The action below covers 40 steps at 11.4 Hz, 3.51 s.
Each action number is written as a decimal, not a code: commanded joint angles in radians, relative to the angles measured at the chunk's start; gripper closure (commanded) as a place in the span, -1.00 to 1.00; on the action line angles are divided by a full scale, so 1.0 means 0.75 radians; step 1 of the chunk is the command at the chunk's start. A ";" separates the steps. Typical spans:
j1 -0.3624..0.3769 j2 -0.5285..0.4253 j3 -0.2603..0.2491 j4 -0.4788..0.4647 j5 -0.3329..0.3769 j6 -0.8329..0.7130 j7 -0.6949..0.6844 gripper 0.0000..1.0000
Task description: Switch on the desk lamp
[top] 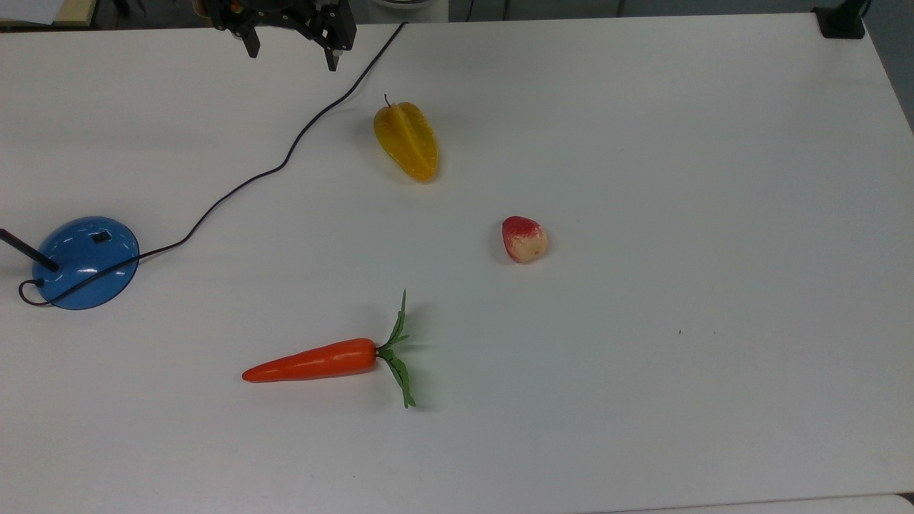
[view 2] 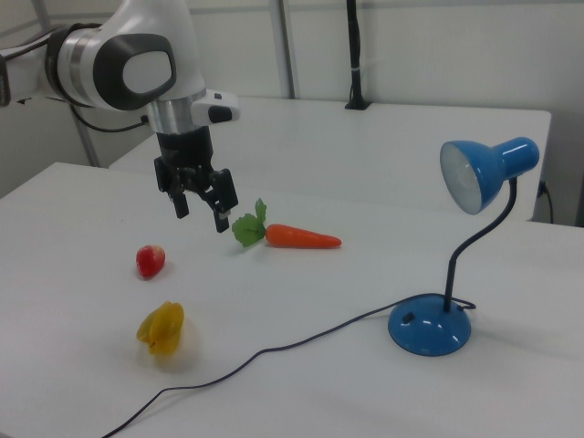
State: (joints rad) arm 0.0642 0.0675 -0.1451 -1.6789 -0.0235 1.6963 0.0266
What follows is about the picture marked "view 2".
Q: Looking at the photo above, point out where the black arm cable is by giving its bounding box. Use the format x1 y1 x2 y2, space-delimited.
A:
68 103 151 134

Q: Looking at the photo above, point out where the red toy strawberry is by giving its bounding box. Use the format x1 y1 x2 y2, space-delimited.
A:
135 245 167 281

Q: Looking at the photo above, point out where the black clamped pole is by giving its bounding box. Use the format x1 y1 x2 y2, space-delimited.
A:
344 0 371 111

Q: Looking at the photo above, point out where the blue desk lamp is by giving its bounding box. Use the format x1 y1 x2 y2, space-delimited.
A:
387 136 541 358

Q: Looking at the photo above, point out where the grey partition frame post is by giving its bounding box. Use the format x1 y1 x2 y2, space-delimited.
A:
72 107 102 168
272 0 298 99

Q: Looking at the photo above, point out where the orange toy carrot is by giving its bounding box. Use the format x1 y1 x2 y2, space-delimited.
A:
231 197 342 250

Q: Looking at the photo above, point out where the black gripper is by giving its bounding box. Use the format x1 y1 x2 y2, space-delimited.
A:
152 125 240 235

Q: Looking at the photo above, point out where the dark lamp power cable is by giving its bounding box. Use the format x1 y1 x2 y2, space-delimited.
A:
100 299 477 438

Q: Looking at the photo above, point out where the yellow toy starfruit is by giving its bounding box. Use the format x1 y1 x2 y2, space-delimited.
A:
135 300 185 356

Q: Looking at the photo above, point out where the black wall plug cable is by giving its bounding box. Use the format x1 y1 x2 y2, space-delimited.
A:
537 179 556 224

